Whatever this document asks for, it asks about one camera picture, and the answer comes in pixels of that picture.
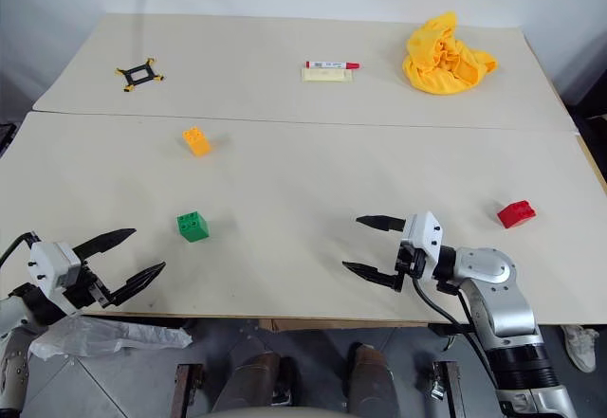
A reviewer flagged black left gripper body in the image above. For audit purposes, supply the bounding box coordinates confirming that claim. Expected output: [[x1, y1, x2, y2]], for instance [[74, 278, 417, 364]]
[[63, 259, 115, 311]]

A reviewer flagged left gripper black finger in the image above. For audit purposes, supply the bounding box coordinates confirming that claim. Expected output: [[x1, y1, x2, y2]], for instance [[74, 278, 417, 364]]
[[104, 261, 167, 309], [72, 227, 138, 263]]

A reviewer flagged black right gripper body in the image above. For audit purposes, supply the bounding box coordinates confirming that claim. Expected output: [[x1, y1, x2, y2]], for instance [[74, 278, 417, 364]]
[[395, 241, 428, 281]]

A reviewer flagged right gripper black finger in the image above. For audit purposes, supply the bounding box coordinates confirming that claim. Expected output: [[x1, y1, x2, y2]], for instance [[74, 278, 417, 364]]
[[355, 214, 409, 235], [341, 261, 405, 292]]

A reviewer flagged clear plastic bag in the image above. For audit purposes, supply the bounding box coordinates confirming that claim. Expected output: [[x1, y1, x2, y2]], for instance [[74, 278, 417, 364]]
[[28, 315, 193, 362]]

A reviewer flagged green toy brick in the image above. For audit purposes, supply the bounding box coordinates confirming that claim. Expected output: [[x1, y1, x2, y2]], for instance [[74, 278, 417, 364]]
[[175, 210, 211, 244]]

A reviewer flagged dark brown rounded shape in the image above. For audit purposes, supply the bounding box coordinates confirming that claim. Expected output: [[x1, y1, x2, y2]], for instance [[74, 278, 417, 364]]
[[344, 342, 400, 415], [212, 350, 298, 415]]

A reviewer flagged red toy brick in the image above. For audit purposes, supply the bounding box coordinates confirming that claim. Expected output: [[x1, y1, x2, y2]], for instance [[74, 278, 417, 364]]
[[496, 199, 539, 229]]

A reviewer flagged yellow toy brick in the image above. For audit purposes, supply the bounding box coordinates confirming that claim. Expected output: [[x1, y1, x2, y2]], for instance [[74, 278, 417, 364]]
[[181, 125, 213, 158]]

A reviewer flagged dark object beside table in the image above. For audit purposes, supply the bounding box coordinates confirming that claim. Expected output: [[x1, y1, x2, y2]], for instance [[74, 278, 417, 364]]
[[0, 120, 18, 160]]

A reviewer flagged cream rectangular pad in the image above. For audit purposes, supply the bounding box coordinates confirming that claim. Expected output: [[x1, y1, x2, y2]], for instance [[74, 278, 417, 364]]
[[301, 67, 356, 83]]

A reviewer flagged red marker pen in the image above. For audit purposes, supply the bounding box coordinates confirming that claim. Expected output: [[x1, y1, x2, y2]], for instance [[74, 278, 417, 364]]
[[304, 60, 362, 70]]

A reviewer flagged crumpled yellow cloth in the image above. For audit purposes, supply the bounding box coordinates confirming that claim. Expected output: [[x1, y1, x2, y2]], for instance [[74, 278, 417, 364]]
[[401, 9, 499, 97]]

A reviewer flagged white sneaker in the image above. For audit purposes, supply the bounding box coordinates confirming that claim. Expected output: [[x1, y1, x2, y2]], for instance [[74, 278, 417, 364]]
[[561, 324, 601, 374]]

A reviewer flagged black equipment beside table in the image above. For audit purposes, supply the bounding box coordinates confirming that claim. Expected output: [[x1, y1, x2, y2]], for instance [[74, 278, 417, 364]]
[[570, 103, 607, 188]]

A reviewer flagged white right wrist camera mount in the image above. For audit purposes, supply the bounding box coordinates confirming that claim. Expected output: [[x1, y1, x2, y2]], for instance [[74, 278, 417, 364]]
[[401, 210, 445, 282]]

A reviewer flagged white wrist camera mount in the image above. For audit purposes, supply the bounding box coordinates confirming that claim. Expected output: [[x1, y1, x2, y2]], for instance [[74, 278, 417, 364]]
[[27, 241, 83, 318], [401, 210, 445, 282]]

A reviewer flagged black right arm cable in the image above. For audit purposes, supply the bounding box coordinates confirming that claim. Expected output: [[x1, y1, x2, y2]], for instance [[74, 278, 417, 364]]
[[411, 275, 500, 387]]

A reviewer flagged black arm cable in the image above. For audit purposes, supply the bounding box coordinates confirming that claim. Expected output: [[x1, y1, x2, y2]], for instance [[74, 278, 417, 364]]
[[0, 231, 42, 268], [411, 275, 500, 387]]

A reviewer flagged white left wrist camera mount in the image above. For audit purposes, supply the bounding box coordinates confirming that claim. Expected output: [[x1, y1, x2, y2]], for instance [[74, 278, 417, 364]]
[[27, 241, 83, 318]]

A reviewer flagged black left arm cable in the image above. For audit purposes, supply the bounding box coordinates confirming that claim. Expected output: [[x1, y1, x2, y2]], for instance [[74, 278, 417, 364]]
[[0, 231, 42, 268]]

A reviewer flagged brown metal stand post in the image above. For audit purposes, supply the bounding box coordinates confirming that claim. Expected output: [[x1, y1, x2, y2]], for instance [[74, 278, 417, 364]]
[[428, 360, 471, 418], [171, 362, 207, 418]]

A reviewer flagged black yellow square bracket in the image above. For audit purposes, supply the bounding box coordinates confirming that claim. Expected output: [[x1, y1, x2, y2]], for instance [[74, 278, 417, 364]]
[[114, 56, 167, 93]]

